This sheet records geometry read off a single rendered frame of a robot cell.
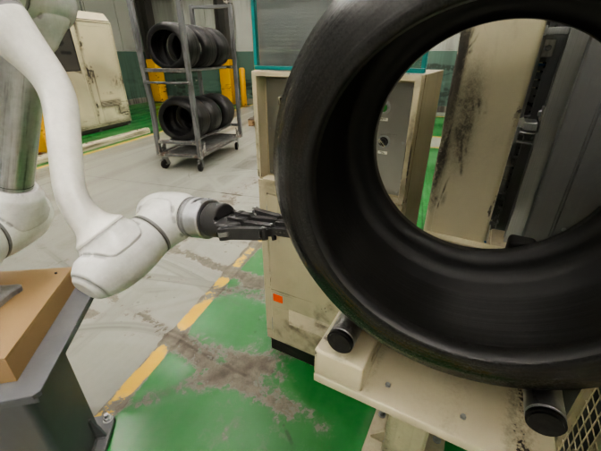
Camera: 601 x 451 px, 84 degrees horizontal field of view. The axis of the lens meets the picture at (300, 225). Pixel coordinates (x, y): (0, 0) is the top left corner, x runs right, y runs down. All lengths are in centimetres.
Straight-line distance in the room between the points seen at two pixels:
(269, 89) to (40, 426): 124
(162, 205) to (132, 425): 110
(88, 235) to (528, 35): 84
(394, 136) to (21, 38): 89
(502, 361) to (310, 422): 115
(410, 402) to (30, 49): 92
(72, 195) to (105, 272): 16
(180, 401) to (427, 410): 123
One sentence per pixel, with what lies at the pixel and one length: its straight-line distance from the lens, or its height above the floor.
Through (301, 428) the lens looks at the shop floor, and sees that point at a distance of 155.
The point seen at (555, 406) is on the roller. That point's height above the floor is 92.
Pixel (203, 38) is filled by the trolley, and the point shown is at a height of 149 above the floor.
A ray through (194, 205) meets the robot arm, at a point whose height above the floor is 103.
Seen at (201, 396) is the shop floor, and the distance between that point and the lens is 168.
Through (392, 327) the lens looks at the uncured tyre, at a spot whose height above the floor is 98.
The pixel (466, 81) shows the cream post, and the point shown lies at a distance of 75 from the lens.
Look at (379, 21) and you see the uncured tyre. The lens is 38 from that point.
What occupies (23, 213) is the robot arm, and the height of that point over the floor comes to 92.
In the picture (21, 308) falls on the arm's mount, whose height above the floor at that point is 72.
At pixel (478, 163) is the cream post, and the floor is 112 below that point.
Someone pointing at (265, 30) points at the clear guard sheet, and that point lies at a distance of 123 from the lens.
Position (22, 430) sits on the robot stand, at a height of 37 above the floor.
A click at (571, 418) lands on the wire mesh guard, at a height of 54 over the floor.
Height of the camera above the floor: 131
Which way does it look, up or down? 27 degrees down
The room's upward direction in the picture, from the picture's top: straight up
